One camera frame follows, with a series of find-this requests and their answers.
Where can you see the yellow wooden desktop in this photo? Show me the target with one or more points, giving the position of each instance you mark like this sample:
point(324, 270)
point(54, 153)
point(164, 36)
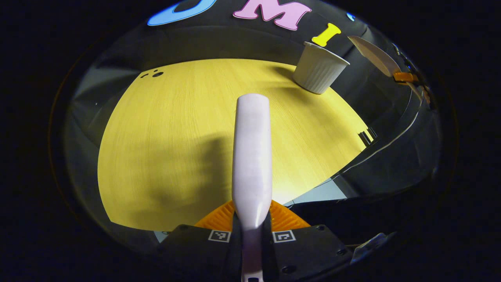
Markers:
point(176, 129)

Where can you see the black metal desk bracket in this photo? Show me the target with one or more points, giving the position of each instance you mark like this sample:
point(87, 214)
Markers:
point(367, 137)

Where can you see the white plastic dustpan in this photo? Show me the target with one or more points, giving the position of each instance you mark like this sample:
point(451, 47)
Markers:
point(375, 55)

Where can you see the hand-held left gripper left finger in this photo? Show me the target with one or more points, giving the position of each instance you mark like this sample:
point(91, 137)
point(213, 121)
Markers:
point(195, 254)

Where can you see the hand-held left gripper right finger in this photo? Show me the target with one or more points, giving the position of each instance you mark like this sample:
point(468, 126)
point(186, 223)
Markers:
point(309, 250)

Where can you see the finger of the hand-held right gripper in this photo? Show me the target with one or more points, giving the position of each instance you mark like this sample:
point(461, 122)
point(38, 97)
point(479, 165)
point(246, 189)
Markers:
point(403, 76)

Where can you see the black backdrop cloth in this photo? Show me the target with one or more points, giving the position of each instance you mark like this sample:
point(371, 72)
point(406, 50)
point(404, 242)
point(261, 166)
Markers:
point(235, 43)

